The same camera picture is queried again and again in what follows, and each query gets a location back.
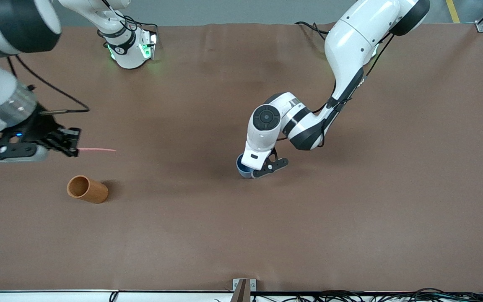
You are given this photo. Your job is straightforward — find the brown wooden cup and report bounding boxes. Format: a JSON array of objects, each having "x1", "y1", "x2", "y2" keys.
[{"x1": 67, "y1": 175, "x2": 109, "y2": 204}]

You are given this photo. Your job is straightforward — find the small metal bracket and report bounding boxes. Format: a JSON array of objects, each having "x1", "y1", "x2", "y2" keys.
[{"x1": 233, "y1": 279, "x2": 257, "y2": 292}]

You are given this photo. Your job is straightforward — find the brown table cover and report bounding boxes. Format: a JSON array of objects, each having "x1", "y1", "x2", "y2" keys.
[{"x1": 0, "y1": 22, "x2": 483, "y2": 293}]

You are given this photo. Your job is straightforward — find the white table edge rail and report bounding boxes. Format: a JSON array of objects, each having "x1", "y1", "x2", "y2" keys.
[{"x1": 0, "y1": 289, "x2": 483, "y2": 302}]

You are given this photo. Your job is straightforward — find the black left arm base cable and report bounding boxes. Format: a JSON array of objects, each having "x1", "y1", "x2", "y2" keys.
[{"x1": 295, "y1": 21, "x2": 331, "y2": 36}]

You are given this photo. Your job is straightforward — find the black cable bundle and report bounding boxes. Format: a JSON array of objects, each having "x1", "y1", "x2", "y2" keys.
[{"x1": 250, "y1": 288, "x2": 483, "y2": 302}]

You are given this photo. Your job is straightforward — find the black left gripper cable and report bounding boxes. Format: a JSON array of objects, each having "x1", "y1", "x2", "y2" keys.
[{"x1": 277, "y1": 31, "x2": 395, "y2": 147}]

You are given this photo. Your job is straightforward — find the brown post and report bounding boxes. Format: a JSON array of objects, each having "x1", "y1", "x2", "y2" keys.
[{"x1": 230, "y1": 279, "x2": 250, "y2": 302}]

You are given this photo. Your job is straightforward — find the blue cup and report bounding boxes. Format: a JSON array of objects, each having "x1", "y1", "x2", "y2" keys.
[{"x1": 236, "y1": 154, "x2": 255, "y2": 179}]

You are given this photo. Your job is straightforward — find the black right arm base cable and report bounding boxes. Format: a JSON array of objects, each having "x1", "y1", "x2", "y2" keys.
[{"x1": 101, "y1": 0, "x2": 159, "y2": 47}]

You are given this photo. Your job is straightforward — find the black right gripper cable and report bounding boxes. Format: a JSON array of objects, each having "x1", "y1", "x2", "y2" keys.
[{"x1": 7, "y1": 55, "x2": 90, "y2": 116}]

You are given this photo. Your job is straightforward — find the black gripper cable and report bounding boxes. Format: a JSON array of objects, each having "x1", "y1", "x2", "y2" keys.
[
  {"x1": 7, "y1": 55, "x2": 90, "y2": 116},
  {"x1": 277, "y1": 31, "x2": 395, "y2": 147}
]

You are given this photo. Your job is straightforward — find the black arm base cable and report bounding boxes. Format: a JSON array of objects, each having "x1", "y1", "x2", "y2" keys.
[
  {"x1": 101, "y1": 0, "x2": 159, "y2": 47},
  {"x1": 295, "y1": 21, "x2": 331, "y2": 36}
]

